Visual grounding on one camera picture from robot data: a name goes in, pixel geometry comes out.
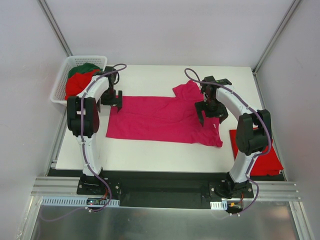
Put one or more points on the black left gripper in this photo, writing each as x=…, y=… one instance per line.
x=110, y=100

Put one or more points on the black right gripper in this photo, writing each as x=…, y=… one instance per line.
x=211, y=111

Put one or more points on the pink t shirt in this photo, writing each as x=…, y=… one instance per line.
x=165, y=119

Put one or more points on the white perforated plastic basket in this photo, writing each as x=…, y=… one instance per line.
x=58, y=91

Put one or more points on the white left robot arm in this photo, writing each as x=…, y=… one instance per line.
x=83, y=113

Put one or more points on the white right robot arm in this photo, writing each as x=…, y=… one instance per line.
x=253, y=132

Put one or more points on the red t shirt in basket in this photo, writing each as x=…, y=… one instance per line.
x=77, y=82

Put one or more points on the green t shirt in basket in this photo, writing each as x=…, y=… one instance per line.
x=82, y=69

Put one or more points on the folded red t shirt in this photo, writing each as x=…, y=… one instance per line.
x=266, y=165

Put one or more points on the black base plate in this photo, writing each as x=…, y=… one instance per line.
x=172, y=190

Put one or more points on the left aluminium frame post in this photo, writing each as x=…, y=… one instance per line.
x=54, y=25

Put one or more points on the aluminium frame post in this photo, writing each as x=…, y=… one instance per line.
x=294, y=5
x=54, y=25

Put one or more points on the right aluminium frame post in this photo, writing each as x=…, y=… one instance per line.
x=294, y=5

